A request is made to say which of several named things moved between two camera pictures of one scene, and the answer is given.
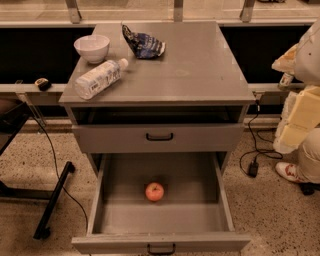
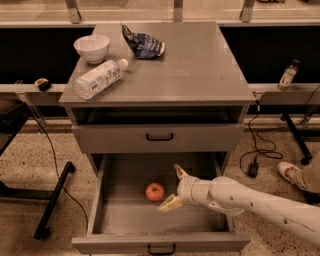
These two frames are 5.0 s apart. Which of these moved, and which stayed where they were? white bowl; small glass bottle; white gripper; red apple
Moved: white gripper
Stayed: red apple; small glass bottle; white bowl
